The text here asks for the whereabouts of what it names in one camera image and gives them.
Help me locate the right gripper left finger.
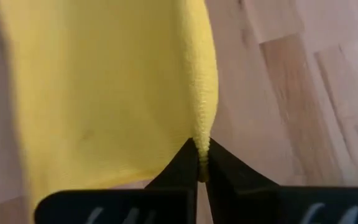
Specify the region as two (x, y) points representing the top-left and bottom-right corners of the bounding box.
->
(34, 138), (200, 224)

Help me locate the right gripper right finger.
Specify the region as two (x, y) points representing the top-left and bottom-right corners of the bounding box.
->
(206, 138), (358, 224)

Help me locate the yellow microfiber towel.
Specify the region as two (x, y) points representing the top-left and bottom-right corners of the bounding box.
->
(0, 0), (219, 208)

